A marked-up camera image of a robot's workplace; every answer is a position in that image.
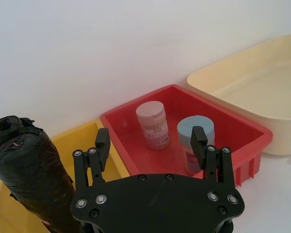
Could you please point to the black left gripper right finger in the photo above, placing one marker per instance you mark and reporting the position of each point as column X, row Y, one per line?
column 198, row 145

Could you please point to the red plastic bin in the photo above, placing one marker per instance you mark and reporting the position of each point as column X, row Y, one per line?
column 232, row 126

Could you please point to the cream plastic bin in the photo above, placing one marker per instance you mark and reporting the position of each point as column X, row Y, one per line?
column 264, row 97

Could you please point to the black rolled plastic bag bundle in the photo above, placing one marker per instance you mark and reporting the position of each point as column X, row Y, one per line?
column 31, row 167

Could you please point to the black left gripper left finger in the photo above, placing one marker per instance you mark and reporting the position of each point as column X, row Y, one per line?
column 103, row 148

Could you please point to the jar with pink lid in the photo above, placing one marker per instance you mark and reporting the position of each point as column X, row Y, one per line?
column 154, row 126

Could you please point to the yellow plastic bin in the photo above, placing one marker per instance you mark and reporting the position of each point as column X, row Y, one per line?
column 65, row 143

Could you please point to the jar with blue lid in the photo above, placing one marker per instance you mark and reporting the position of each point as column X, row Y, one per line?
column 184, row 136

